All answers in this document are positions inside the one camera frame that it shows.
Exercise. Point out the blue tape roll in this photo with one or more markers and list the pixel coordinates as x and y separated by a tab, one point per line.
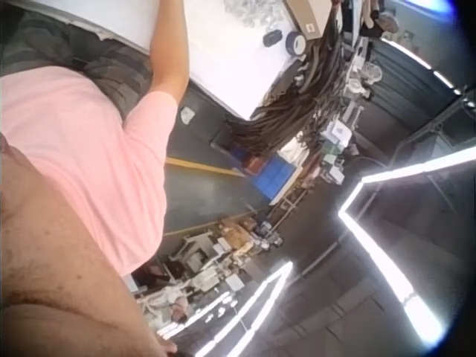
296	43

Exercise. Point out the person's legs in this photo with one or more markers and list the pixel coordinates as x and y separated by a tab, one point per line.
108	70

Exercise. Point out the cluttered workbench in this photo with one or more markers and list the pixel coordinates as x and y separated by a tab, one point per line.
219	256

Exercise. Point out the blue plastic crate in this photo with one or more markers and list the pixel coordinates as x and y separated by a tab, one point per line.
274	175

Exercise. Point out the brown cardboard box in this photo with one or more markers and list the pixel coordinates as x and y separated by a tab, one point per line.
305	13

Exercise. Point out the heap of clear plastic parts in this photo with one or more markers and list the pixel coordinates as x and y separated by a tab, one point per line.
256	13

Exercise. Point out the crumpled white paper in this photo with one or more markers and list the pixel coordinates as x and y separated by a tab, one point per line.
187	115

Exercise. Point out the cluttered equipment rack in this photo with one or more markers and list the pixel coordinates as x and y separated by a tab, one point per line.
342	122

